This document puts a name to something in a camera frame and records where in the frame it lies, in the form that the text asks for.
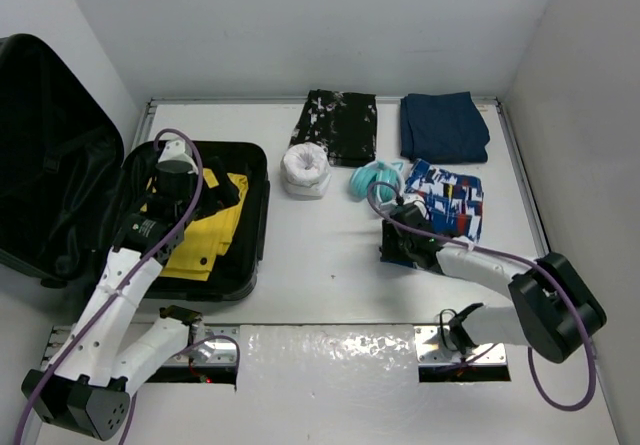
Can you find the yellow pants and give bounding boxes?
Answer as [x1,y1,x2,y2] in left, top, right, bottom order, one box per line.
[160,173,249,282]

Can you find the blue white patterned shorts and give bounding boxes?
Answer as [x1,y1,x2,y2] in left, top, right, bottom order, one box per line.
[391,159,484,242]

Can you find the navy garment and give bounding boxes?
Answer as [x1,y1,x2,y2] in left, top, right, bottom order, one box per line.
[400,92,490,164]

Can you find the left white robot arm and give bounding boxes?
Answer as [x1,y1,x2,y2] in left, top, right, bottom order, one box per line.
[21,158,249,441]

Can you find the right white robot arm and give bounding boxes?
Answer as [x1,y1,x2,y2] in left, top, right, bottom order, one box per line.
[382,203,607,363]

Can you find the teal cat-ear headphones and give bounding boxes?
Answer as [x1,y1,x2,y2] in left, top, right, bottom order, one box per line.
[348,160,405,208]

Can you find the white rolled cloth bundle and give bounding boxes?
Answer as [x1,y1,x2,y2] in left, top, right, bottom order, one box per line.
[280,142,331,199]

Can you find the black open suitcase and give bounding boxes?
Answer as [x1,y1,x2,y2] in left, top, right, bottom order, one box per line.
[1,34,270,302]

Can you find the black white patterned garment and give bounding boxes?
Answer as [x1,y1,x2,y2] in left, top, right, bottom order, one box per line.
[289,89,378,168]

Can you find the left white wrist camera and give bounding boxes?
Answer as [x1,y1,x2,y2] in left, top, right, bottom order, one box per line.
[158,139,197,174]

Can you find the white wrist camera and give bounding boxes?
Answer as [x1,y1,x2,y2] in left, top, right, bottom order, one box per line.
[403,193,429,218]
[158,139,197,174]

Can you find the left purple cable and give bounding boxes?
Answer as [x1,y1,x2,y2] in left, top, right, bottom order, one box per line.
[12,128,241,445]

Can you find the purple cable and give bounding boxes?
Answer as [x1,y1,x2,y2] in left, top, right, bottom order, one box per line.
[12,128,241,445]
[366,181,599,412]

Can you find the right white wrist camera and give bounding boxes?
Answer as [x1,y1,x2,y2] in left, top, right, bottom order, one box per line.
[403,193,429,218]

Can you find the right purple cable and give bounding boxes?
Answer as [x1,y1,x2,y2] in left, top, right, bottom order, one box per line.
[366,181,599,412]

